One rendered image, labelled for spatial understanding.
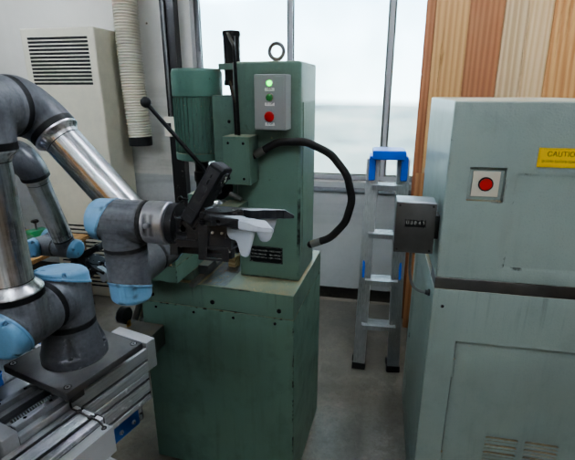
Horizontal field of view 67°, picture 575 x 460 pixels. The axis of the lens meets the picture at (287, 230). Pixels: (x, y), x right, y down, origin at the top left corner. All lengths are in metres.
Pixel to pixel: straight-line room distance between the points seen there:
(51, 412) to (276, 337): 0.70
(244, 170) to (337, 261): 1.80
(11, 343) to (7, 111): 0.43
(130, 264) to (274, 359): 0.87
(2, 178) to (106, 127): 2.17
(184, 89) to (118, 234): 0.85
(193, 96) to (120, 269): 0.85
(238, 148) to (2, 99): 0.68
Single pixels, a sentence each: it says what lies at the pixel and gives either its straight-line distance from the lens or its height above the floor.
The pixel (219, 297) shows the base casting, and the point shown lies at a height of 0.76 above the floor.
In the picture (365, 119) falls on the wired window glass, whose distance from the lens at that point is 2.92.
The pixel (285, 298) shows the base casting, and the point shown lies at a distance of 1.43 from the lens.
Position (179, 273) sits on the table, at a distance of 1.46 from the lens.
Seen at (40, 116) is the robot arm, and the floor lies 1.39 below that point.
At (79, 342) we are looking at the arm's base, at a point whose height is 0.88.
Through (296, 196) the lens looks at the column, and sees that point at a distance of 1.42.
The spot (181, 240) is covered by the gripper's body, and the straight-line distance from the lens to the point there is 0.75.
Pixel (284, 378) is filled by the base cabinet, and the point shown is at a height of 0.48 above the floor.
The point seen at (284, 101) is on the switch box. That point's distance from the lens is 1.33.
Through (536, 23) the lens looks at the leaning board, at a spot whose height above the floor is 1.77.
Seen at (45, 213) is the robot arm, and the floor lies 1.01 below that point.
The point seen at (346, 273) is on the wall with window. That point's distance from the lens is 3.10.
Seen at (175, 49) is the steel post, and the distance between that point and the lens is 3.06.
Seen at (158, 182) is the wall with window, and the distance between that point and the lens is 3.29.
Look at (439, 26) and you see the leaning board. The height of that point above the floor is 1.77.
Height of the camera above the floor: 1.43
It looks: 18 degrees down
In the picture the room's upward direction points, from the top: straight up
